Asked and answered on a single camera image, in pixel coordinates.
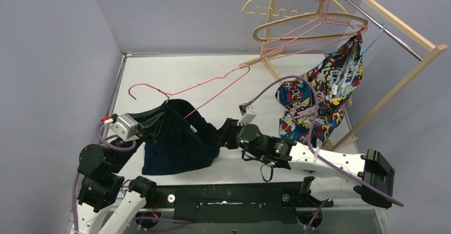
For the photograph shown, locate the wooden clothes rack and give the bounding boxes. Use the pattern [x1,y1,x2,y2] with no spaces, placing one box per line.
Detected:
[240,0,448,151]

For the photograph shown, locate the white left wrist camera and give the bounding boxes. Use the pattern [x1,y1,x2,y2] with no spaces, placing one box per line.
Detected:
[102,113,139,142]

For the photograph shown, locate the navy blue shorts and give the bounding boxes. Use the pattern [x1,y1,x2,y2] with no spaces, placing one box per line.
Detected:
[141,99,220,176]

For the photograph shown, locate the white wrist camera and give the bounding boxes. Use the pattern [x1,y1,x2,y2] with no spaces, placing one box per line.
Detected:
[237,104,257,127]
[102,113,139,142]

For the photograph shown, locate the blue wire hanger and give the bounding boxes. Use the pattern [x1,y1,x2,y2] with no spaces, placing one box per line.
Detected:
[345,23,386,93]

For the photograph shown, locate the colourful comic print shorts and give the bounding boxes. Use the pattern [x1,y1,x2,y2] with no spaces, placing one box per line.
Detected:
[275,34,363,147]

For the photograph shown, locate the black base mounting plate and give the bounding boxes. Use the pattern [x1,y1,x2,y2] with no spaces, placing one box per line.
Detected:
[142,181,321,224]

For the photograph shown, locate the metal rack rod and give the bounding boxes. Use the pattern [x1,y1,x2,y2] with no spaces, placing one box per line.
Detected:
[346,0,435,52]

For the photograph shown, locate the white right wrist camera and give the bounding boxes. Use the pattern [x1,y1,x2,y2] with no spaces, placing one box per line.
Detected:
[237,104,257,127]

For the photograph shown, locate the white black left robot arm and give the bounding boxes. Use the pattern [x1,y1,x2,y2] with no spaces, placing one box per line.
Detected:
[70,107,165,233]

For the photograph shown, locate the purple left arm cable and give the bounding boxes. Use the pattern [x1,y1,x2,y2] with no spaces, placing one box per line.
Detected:
[71,121,138,234]

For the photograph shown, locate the beige wooden hanger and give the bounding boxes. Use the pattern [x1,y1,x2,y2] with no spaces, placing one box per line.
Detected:
[253,0,368,44]

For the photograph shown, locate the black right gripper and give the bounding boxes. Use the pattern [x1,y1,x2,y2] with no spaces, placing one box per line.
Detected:
[211,118,264,158]

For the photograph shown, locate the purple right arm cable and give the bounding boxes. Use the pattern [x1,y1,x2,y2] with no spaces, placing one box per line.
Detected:
[243,76,405,208]

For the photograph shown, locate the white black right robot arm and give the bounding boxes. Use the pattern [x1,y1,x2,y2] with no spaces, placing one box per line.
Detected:
[218,118,403,208]

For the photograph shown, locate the pink wire hanger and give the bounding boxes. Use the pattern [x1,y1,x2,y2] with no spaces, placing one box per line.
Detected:
[127,64,251,119]
[259,0,359,61]

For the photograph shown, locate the yellow plastic hanger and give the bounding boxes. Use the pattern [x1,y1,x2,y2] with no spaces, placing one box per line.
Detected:
[241,0,299,18]

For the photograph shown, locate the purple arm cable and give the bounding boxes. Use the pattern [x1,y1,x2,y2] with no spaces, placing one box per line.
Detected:
[243,76,405,208]
[71,121,138,234]

